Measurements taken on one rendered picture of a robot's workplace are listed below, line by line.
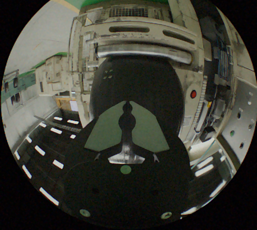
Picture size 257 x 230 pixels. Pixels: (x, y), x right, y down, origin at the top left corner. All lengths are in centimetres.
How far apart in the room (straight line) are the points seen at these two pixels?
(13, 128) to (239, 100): 1219
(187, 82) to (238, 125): 40
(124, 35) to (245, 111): 61
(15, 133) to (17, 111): 232
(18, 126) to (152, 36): 1185
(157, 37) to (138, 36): 6
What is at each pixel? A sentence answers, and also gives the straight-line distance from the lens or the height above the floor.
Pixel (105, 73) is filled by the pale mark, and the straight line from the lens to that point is 25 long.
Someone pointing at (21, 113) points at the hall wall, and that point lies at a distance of 1172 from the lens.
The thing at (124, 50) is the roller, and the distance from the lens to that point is 29.
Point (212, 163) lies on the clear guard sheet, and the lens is 69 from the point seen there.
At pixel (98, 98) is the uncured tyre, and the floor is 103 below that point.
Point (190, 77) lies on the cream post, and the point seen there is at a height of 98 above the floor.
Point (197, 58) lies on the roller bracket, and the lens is 35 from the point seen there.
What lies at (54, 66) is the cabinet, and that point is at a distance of 475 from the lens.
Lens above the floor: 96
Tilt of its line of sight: 22 degrees up
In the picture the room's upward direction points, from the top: 179 degrees counter-clockwise
